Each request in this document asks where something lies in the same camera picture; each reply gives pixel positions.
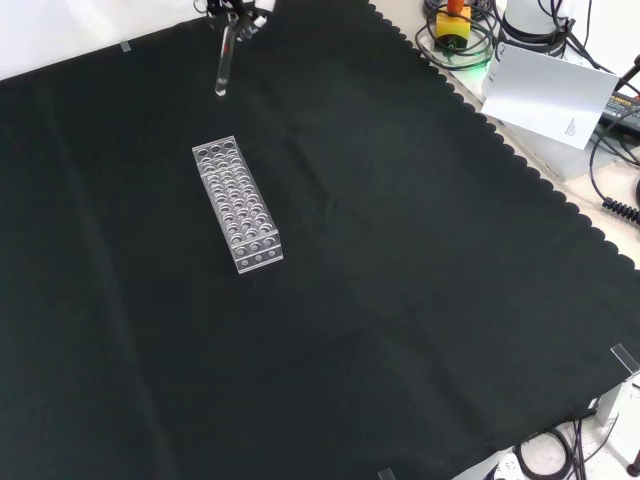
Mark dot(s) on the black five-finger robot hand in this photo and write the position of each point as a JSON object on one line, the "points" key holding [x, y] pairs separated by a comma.
{"points": [[245, 15]]}

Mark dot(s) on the clear glass test tube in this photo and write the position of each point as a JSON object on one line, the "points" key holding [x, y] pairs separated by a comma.
{"points": [[223, 65]]}

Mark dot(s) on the clear acrylic test tube rack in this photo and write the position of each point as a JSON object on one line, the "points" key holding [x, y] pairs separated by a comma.
{"points": [[235, 200]]}

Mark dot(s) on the yellow stop button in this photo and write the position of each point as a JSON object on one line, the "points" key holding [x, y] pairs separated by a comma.
{"points": [[452, 25]]}

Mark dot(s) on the black scalloped bench cloth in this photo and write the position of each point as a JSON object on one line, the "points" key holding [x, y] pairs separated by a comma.
{"points": [[350, 300]]}

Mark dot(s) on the black power adapter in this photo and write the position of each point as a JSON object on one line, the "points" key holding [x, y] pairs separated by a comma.
{"points": [[625, 112]]}

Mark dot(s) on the white metal bracket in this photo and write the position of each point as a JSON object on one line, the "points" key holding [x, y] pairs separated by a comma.
{"points": [[625, 415]]}

